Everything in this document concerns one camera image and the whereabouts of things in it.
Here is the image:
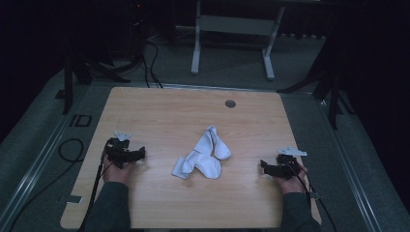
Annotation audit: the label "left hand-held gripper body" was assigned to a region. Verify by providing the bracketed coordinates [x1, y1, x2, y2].
[104, 130, 133, 169]

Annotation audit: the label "person's left hand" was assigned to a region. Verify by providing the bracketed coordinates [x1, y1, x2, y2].
[102, 158, 138, 187]

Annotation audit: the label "black looped floor cable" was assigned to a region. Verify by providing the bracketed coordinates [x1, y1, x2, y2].
[8, 137, 85, 232]

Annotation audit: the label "right hand-held gripper cable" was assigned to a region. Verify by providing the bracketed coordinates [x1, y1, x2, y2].
[283, 158, 338, 232]

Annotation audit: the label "black metal stand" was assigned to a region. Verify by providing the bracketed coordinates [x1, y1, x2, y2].
[54, 18, 144, 116]
[276, 38, 357, 131]

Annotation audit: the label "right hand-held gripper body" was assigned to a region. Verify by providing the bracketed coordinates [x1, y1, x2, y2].
[276, 146, 308, 181]

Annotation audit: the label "white metal table frame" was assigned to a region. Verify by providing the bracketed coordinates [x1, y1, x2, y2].
[190, 0, 286, 81]

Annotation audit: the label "metal floor rail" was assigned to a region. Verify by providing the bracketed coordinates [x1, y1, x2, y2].
[0, 84, 95, 226]
[317, 96, 385, 232]

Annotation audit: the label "person's right hand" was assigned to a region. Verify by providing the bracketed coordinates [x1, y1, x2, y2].
[273, 163, 309, 195]

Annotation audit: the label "left hand-held gripper cable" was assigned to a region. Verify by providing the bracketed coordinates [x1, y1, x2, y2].
[76, 148, 112, 232]

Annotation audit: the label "white sock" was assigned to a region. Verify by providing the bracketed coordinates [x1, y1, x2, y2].
[171, 150, 222, 180]
[192, 125, 232, 160]

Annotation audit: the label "hand-held gripper cable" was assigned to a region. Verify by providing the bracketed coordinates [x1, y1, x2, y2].
[283, 158, 338, 232]
[76, 148, 112, 232]

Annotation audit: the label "black floor cables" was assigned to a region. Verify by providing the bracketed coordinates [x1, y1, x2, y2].
[140, 30, 164, 89]

